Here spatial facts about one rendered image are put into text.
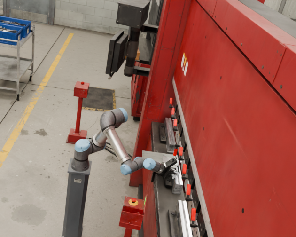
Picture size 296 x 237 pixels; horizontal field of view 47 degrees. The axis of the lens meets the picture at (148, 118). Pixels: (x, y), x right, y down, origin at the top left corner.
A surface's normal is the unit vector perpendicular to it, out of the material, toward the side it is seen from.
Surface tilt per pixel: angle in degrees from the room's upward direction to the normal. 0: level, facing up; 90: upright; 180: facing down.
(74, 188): 90
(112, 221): 0
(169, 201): 0
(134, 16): 90
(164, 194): 0
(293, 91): 90
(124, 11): 90
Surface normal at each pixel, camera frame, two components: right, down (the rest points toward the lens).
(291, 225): -0.98, -0.15
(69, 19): 0.05, 0.47
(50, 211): 0.18, -0.87
